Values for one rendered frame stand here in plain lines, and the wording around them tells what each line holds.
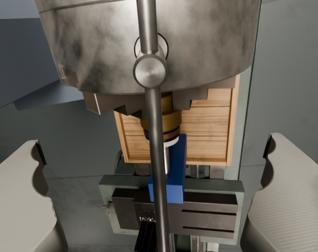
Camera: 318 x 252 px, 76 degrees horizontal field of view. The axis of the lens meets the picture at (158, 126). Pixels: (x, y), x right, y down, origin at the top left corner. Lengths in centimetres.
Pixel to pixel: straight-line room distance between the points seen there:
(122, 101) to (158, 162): 16
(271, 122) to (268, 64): 44
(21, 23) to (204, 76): 64
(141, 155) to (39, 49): 48
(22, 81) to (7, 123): 172
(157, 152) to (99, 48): 12
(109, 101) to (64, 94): 60
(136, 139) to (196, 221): 36
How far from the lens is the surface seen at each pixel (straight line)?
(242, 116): 103
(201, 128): 64
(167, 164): 46
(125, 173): 84
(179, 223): 82
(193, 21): 22
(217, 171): 77
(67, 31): 25
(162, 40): 21
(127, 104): 32
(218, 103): 61
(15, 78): 69
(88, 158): 212
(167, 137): 39
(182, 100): 37
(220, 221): 80
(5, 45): 71
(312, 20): 159
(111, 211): 85
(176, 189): 48
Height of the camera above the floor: 144
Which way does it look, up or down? 59 degrees down
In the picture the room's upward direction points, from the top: 162 degrees counter-clockwise
